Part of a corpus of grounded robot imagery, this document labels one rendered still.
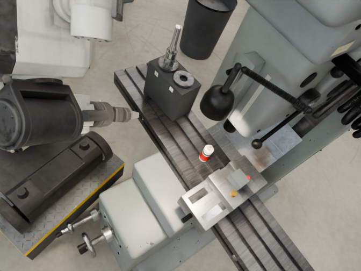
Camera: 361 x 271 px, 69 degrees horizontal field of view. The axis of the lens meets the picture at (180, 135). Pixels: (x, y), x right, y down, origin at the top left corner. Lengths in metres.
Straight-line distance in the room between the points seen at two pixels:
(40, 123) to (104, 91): 2.00
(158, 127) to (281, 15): 0.78
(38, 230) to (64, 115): 1.06
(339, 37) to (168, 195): 0.85
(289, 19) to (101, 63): 2.35
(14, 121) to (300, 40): 0.51
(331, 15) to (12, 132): 0.50
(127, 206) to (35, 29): 0.87
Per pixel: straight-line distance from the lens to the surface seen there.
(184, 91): 1.10
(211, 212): 1.00
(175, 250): 1.76
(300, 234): 2.43
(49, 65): 0.55
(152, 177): 1.15
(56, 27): 0.55
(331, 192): 2.80
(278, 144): 1.28
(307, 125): 1.21
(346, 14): 0.41
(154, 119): 1.21
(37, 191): 1.41
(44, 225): 1.57
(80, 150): 1.47
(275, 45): 0.62
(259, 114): 0.70
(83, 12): 0.47
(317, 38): 0.53
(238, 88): 0.66
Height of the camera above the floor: 1.90
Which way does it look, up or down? 55 degrees down
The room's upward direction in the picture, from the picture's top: 24 degrees clockwise
